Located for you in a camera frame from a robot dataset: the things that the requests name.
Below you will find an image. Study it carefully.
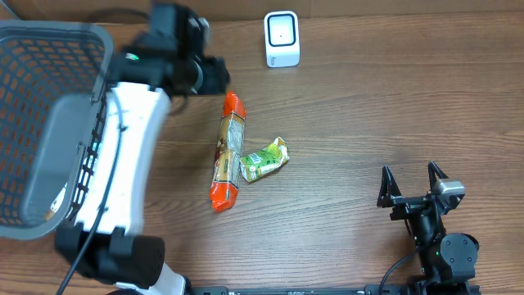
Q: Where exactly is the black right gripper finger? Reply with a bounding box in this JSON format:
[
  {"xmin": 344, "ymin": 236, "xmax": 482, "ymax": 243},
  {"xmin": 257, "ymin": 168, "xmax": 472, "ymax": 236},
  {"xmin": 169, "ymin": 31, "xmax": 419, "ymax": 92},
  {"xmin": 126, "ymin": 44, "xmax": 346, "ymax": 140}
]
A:
[
  {"xmin": 427, "ymin": 161, "xmax": 448, "ymax": 190},
  {"xmin": 377, "ymin": 166, "xmax": 402, "ymax": 207}
]

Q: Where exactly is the green drink carton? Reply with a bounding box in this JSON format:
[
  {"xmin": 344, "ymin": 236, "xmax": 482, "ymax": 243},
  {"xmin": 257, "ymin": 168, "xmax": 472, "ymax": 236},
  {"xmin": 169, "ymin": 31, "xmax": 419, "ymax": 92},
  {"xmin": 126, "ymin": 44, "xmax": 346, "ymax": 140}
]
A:
[{"xmin": 240, "ymin": 137, "xmax": 290, "ymax": 182}]

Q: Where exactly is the orange spaghetti packet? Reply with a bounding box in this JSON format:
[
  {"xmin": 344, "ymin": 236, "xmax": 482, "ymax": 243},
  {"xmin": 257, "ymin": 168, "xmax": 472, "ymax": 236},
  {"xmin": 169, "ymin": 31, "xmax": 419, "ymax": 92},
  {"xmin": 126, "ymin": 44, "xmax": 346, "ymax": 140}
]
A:
[{"xmin": 210, "ymin": 92, "xmax": 246, "ymax": 212}]

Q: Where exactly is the mint green tissue pack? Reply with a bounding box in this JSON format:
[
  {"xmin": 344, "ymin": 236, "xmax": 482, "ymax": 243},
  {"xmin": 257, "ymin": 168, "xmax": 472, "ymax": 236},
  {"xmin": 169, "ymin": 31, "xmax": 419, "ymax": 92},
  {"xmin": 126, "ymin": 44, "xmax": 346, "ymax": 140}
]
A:
[{"xmin": 76, "ymin": 141, "xmax": 102, "ymax": 201}]

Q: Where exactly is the white tube gold cap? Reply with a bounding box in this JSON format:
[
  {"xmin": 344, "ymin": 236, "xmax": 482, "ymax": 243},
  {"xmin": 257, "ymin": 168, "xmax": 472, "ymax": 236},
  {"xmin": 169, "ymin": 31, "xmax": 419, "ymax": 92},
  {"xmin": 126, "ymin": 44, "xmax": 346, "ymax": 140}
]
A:
[{"xmin": 45, "ymin": 184, "xmax": 67, "ymax": 220}]

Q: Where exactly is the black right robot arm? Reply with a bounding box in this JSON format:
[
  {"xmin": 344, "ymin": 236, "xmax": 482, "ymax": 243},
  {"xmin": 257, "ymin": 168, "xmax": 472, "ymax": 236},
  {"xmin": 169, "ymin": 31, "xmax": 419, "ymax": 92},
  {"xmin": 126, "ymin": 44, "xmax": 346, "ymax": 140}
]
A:
[{"xmin": 377, "ymin": 161, "xmax": 480, "ymax": 294}]

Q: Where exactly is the white barcode scanner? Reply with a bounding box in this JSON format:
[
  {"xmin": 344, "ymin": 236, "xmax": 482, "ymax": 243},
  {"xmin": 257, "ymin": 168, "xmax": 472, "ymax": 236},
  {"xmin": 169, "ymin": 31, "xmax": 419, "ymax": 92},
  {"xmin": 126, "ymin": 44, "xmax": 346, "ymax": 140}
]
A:
[{"xmin": 264, "ymin": 11, "xmax": 300, "ymax": 68}]

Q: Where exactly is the grey plastic shopping basket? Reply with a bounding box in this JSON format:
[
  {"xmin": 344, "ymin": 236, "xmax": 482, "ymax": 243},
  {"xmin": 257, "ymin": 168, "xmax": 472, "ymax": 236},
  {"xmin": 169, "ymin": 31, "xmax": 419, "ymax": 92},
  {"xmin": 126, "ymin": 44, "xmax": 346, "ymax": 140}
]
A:
[{"xmin": 1, "ymin": 20, "xmax": 113, "ymax": 240}]

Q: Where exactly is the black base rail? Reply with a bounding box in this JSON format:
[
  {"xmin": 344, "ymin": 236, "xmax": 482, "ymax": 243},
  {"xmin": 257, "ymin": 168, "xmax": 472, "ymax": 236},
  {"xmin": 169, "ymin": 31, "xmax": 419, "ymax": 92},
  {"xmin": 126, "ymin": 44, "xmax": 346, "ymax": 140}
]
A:
[{"xmin": 189, "ymin": 284, "xmax": 481, "ymax": 295}]

